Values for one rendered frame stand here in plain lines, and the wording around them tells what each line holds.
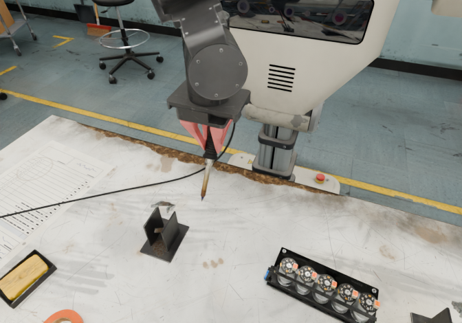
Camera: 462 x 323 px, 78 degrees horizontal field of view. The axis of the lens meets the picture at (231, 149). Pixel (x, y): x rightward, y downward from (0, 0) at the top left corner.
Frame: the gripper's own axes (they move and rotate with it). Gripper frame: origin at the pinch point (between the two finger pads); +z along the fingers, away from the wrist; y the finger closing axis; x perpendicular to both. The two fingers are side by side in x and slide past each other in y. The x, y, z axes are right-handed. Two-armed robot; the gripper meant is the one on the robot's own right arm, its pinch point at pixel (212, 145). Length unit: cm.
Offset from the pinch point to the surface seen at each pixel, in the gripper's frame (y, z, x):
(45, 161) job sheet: -42.8, 16.9, -0.8
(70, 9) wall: -296, 76, 255
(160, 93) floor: -107, 90, 139
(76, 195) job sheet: -28.8, 17.0, -6.3
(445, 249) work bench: 41.3, 17.3, 6.2
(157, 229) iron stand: -7.1, 13.6, -9.5
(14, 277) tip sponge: -24.9, 15.8, -23.7
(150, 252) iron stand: -7.3, 16.9, -12.2
